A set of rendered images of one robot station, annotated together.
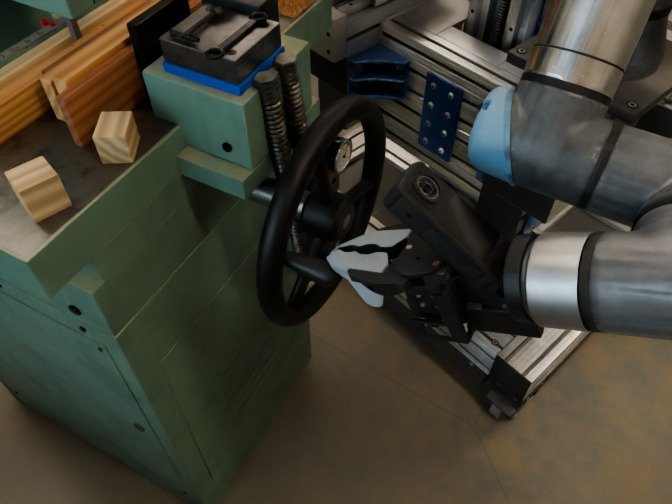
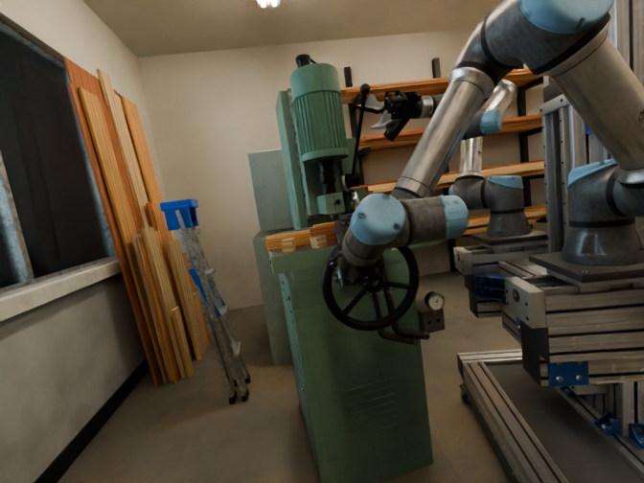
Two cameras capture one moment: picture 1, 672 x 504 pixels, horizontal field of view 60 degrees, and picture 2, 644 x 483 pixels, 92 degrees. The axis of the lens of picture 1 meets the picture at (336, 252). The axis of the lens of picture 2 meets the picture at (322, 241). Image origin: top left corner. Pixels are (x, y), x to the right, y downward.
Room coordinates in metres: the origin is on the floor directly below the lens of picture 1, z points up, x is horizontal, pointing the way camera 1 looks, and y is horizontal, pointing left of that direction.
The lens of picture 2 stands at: (-0.15, -0.57, 1.05)
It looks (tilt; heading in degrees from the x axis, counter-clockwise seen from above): 7 degrees down; 51
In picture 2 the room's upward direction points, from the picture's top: 8 degrees counter-clockwise
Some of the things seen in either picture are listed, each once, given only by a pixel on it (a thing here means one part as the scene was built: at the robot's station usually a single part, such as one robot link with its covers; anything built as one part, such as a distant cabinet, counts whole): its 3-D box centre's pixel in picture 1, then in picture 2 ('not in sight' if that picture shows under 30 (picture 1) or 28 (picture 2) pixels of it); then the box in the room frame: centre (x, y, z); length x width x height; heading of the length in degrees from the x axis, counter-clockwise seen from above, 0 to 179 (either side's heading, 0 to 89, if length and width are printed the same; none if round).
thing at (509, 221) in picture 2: not in sight; (507, 220); (1.20, -0.10, 0.87); 0.15 x 0.15 x 0.10
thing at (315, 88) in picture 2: not in sight; (319, 118); (0.65, 0.31, 1.35); 0.18 x 0.18 x 0.31
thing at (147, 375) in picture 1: (130, 294); (345, 356); (0.71, 0.42, 0.35); 0.58 x 0.45 x 0.71; 62
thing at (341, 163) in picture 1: (334, 157); (433, 303); (0.78, 0.00, 0.65); 0.06 x 0.04 x 0.08; 152
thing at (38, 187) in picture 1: (39, 189); (288, 245); (0.42, 0.29, 0.92); 0.04 x 0.04 x 0.04; 41
